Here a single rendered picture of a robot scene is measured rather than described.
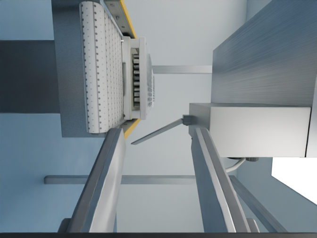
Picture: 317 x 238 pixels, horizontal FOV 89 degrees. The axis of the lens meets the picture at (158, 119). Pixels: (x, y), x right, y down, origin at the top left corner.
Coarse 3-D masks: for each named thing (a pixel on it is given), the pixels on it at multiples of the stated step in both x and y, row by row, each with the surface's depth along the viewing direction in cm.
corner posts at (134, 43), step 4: (132, 40) 47; (136, 40) 47; (132, 44) 47; (136, 44) 47; (132, 48) 49; (136, 48) 49; (132, 112) 50; (136, 112) 50; (132, 116) 50; (136, 116) 50
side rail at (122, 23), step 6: (108, 0) 31; (114, 0) 31; (108, 6) 32; (114, 6) 32; (120, 6) 32; (114, 12) 35; (120, 12) 35; (114, 18) 37; (120, 18) 37; (120, 24) 40; (126, 24) 40; (120, 30) 44; (126, 30) 44; (132, 36) 48
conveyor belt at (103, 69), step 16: (80, 16) 32; (96, 16) 31; (96, 32) 32; (112, 32) 38; (96, 48) 32; (112, 48) 38; (96, 64) 32; (112, 64) 38; (96, 80) 33; (112, 80) 38; (96, 96) 33; (112, 96) 38; (96, 112) 33; (112, 112) 38; (96, 128) 34
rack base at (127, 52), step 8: (128, 40) 47; (128, 48) 47; (128, 56) 48; (128, 64) 48; (128, 72) 48; (128, 80) 49; (128, 88) 49; (128, 96) 49; (136, 96) 62; (128, 104) 49; (128, 112) 50
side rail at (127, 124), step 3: (126, 120) 52; (129, 120) 52; (132, 120) 52; (123, 123) 47; (126, 123) 47; (129, 123) 47; (132, 123) 47; (123, 126) 42; (126, 126) 42; (129, 126) 42; (123, 129) 38; (126, 129) 38
